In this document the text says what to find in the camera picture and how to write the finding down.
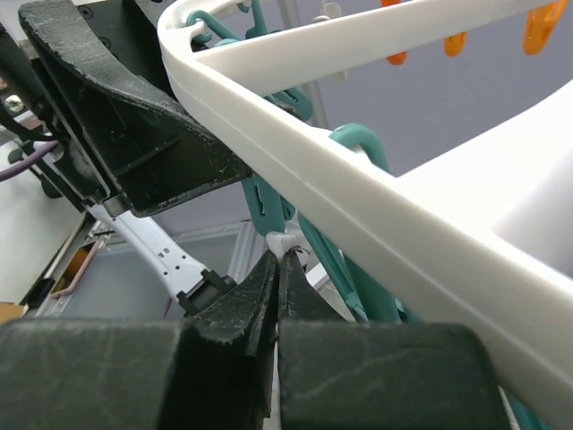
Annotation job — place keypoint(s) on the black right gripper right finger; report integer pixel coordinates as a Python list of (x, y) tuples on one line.
[(335, 374)]

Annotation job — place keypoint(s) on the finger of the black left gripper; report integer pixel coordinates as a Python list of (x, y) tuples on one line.
[(129, 144)]

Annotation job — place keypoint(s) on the teal clothespin front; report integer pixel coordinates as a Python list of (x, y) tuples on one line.
[(367, 298)]

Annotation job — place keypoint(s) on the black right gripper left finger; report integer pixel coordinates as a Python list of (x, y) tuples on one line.
[(212, 371)]

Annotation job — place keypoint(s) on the teal clothespin left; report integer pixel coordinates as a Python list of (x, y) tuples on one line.
[(215, 30)]

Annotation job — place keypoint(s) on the white round clip hanger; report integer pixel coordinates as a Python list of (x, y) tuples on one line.
[(482, 235)]

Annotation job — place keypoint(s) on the teal clothespin being pinched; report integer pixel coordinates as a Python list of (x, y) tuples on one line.
[(269, 210)]

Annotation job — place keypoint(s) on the teal clothespin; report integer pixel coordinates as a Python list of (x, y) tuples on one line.
[(215, 30), (367, 298)]

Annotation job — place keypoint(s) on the orange clothespin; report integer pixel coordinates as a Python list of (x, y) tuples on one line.
[(540, 24)]

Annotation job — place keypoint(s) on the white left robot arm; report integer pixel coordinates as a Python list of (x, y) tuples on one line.
[(188, 281)]

